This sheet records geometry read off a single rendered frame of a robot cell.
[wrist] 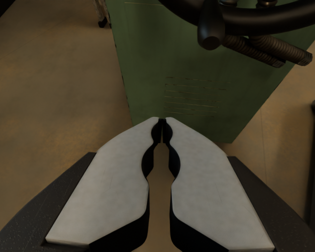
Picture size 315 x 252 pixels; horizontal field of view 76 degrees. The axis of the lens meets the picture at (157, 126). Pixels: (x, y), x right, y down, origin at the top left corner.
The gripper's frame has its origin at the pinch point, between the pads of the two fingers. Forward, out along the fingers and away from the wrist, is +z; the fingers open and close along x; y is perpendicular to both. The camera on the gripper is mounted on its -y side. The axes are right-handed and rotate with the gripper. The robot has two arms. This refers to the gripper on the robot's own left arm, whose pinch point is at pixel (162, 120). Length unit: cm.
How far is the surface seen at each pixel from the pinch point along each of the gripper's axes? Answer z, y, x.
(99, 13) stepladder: 126, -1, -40
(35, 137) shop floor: 62, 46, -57
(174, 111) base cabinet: 54, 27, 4
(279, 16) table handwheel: 13.5, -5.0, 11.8
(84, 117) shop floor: 72, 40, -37
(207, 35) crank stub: 8.4, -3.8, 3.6
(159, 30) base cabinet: 38.1, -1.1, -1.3
